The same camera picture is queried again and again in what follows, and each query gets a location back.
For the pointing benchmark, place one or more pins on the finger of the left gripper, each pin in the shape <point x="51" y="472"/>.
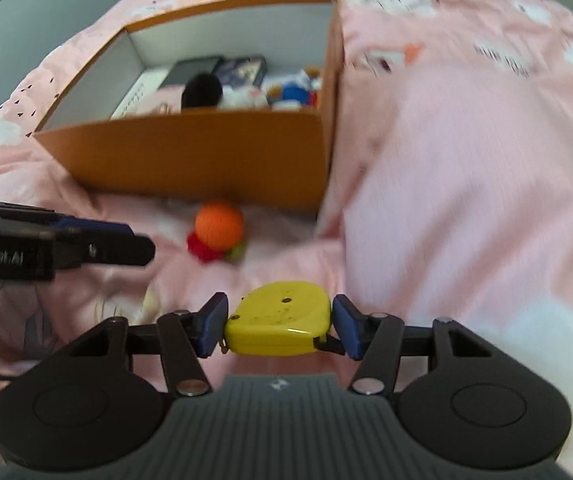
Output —
<point x="73" y="250"/>
<point x="91" y="226"/>

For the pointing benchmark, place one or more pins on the pink fleece blanket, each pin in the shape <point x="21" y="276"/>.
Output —
<point x="452" y="188"/>

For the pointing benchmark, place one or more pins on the orange crochet octopus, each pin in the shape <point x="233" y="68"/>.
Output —
<point x="219" y="233"/>

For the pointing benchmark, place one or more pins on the yellow tape measure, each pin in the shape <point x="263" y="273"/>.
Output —
<point x="286" y="318"/>

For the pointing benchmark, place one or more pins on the pink patterned duvet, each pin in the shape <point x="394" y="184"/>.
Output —
<point x="529" y="39"/>

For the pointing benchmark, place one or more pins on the dark grey square box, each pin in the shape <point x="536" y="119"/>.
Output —
<point x="183" y="71"/>

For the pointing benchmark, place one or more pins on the photo card box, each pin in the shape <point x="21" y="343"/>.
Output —
<point x="241" y="72"/>

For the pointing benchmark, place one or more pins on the orange cardboard box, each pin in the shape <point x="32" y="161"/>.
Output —
<point x="273" y="158"/>

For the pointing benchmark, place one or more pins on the white case in box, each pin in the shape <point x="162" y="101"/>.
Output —
<point x="148" y="82"/>

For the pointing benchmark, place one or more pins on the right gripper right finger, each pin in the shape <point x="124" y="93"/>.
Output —
<point x="374" y="341"/>

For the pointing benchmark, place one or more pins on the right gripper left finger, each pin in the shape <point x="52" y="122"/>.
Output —
<point x="185" y="338"/>

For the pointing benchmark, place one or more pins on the pink pouch with cards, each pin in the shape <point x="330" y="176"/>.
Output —
<point x="163" y="101"/>

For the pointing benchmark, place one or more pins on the white plush with black ear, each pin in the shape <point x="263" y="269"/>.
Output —
<point x="206" y="91"/>

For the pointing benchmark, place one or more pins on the brown dog plush sailor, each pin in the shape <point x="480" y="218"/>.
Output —
<point x="295" y="91"/>

